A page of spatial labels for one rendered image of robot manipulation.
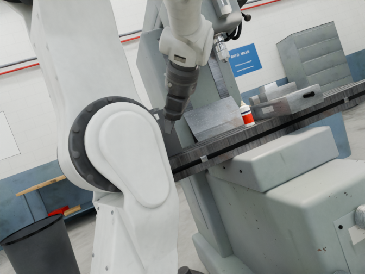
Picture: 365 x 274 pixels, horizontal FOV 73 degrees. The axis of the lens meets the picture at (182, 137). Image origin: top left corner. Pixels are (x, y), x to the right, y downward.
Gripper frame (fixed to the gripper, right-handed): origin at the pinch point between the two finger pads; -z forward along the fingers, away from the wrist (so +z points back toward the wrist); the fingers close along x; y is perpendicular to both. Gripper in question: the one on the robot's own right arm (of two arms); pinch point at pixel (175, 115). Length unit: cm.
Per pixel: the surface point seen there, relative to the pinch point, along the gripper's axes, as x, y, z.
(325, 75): 503, -199, -207
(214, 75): 71, -2, -26
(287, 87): 41, -35, -2
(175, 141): 7.2, -0.3, -19.8
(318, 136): 18, -48, -3
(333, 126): 192, -136, -115
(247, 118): 24.9, -24.2, -11.7
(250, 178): -1.2, -30.2, -14.8
